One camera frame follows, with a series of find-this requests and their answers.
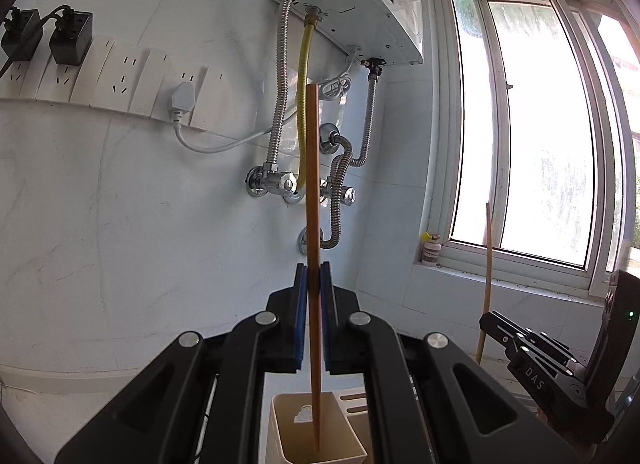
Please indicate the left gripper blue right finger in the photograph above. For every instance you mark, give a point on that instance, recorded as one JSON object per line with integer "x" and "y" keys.
{"x": 326, "y": 292}

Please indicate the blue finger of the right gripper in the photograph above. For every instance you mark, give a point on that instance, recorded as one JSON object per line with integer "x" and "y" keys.
{"x": 511, "y": 335}

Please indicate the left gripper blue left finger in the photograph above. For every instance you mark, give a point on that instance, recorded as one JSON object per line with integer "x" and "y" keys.
{"x": 300, "y": 288}

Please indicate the light bamboo chopstick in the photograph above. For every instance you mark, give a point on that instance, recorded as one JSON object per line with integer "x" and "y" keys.
{"x": 488, "y": 279}

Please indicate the dark red wooden chopstick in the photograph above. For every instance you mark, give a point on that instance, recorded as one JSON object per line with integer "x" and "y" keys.
{"x": 313, "y": 255}

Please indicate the small jar on sill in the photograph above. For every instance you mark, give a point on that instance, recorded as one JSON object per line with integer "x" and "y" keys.
{"x": 431, "y": 244}

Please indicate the cream utensil holder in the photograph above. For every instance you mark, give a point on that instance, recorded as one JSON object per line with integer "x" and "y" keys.
{"x": 343, "y": 435}

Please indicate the white framed window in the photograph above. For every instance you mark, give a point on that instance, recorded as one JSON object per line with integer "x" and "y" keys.
{"x": 537, "y": 140}

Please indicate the black power adapter right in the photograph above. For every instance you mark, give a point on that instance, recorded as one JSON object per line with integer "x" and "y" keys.
{"x": 72, "y": 36}

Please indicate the black power adapter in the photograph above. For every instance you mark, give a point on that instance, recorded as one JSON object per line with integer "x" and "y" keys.
{"x": 22, "y": 35}
{"x": 72, "y": 36}

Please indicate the black power adapter left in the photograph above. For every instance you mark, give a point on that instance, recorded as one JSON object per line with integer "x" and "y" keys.
{"x": 22, "y": 35}

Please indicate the white wall plug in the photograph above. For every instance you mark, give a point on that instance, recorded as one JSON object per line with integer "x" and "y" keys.
{"x": 181, "y": 102}

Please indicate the white wall socket strip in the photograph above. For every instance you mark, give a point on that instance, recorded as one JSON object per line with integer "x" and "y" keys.
{"x": 121, "y": 78}

